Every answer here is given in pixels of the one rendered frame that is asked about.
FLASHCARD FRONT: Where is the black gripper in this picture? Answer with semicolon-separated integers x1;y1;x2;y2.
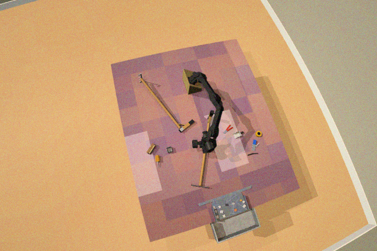
192;139;217;148

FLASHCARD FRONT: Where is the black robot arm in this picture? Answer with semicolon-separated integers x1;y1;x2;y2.
188;72;224;154

